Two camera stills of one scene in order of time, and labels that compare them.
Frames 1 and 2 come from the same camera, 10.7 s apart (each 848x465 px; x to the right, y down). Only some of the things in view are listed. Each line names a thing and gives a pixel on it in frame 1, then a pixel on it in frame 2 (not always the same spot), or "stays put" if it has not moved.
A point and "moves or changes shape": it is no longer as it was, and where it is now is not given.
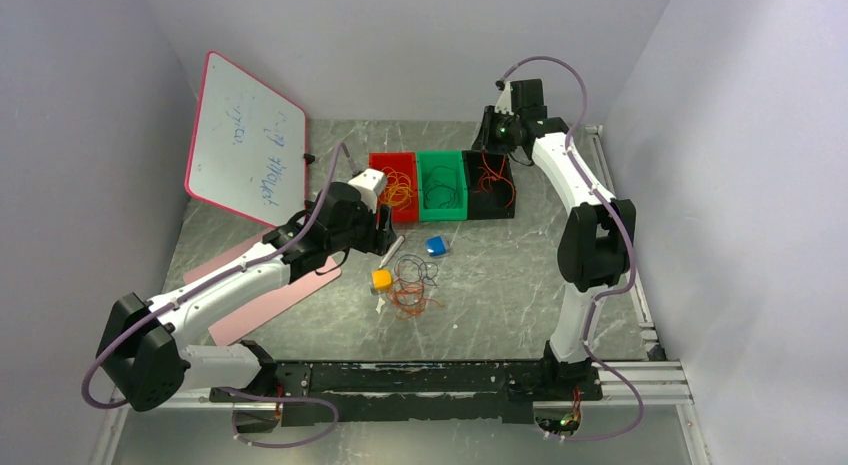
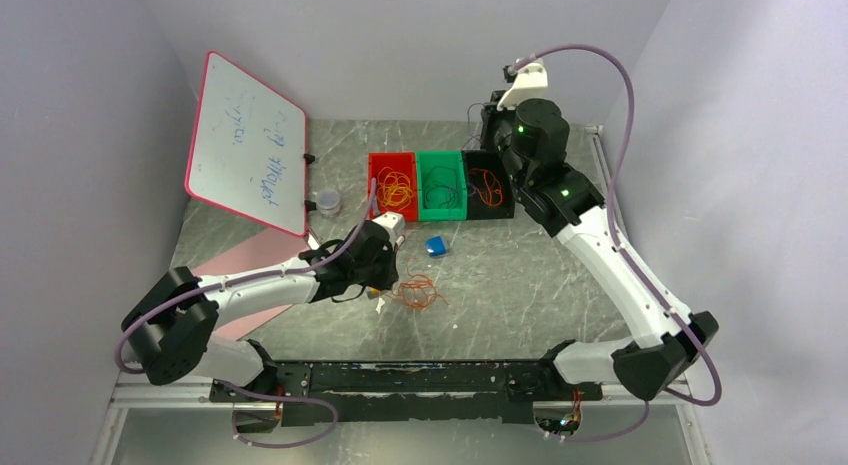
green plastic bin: (442, 185) stays put
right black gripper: (485, 141) stays put
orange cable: (490, 174) moves or changes shape
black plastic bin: (490, 185) stays put
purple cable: (411, 269) moves or changes shape
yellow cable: (398, 190) stays put
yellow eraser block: (381, 279) moves or changes shape
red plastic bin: (407, 162) stays put
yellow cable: (398, 189) stays put
